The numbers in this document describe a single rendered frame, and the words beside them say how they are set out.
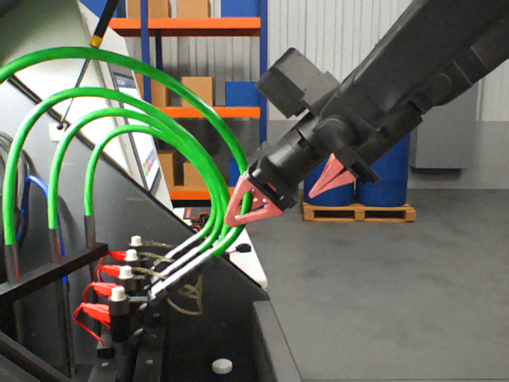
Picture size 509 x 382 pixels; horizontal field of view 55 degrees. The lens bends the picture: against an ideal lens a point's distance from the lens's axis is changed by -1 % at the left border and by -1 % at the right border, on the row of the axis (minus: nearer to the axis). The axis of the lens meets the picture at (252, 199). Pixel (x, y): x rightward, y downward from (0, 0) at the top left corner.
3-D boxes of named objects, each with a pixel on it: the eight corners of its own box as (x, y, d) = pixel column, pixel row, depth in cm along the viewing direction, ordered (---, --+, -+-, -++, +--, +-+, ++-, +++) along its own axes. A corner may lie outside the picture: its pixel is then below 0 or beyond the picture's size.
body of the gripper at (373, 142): (326, 136, 79) (360, 104, 77) (367, 181, 80) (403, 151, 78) (326, 139, 73) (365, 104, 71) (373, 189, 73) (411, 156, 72)
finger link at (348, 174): (290, 170, 81) (332, 132, 79) (319, 201, 81) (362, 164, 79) (288, 177, 74) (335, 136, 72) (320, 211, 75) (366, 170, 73)
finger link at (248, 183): (204, 215, 61) (255, 165, 58) (213, 192, 68) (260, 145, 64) (244, 248, 63) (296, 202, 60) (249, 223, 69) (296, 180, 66)
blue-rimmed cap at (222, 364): (232, 375, 95) (232, 368, 95) (212, 377, 95) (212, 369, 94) (231, 364, 99) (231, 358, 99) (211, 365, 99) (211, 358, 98)
